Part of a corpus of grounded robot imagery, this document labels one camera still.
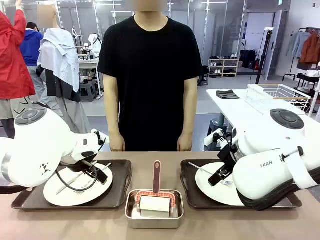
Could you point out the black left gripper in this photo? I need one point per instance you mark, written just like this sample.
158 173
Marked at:
87 168

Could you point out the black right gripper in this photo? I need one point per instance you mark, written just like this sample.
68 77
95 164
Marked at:
228 156

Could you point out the silver fork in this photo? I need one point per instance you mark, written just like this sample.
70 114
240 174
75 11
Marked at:
79 192
227 183

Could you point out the silver table knife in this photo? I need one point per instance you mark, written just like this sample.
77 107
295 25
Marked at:
77 178
200 168

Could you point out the white round plate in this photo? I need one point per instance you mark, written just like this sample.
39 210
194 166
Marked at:
82 198
207 192

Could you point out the brown serving tray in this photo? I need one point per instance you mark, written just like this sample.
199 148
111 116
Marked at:
190 190
120 185

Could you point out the person's right forearm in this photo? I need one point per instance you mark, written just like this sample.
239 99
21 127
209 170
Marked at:
112 117

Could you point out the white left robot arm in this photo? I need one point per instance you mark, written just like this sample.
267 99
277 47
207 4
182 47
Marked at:
37 150

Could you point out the person's left forearm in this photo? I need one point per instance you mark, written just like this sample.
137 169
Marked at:
189 117

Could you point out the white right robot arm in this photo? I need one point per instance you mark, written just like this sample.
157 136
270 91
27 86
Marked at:
262 175

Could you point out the person's right hand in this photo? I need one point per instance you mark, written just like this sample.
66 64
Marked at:
117 144

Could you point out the person's left hand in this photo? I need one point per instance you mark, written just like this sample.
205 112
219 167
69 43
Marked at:
185 143

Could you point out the grey plastic stool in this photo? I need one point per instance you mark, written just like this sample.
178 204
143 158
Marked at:
215 125

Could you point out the white side table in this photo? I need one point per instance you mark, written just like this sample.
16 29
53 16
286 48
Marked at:
232 110

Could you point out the rectangular steel container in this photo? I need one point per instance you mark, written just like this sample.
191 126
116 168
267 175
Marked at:
155 223

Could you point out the dark folded cloth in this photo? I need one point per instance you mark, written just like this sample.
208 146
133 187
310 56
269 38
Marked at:
227 95

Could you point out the grey stacked stools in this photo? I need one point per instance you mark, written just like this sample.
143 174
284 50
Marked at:
88 90

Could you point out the small black step stool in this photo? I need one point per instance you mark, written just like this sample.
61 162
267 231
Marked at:
203 80

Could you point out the white workbench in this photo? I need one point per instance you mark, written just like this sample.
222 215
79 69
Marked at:
87 63

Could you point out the person in black t-shirt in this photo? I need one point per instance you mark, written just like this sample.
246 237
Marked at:
150 75

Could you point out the white shoe rack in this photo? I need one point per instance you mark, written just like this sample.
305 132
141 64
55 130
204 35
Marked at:
222 60

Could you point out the black bags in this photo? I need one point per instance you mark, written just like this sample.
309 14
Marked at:
247 60

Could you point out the black clothes rack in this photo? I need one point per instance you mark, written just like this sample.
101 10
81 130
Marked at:
290 75

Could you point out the black tripod stand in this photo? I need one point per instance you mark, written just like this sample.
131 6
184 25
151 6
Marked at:
268 42

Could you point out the person in blue top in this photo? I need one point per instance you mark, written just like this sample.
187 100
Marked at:
31 47

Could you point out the grey hanging shirt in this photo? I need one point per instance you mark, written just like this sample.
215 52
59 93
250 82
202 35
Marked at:
296 45

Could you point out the orange hanging jacket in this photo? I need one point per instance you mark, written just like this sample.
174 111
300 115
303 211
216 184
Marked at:
310 50

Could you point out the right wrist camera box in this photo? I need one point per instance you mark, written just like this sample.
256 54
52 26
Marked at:
218 138

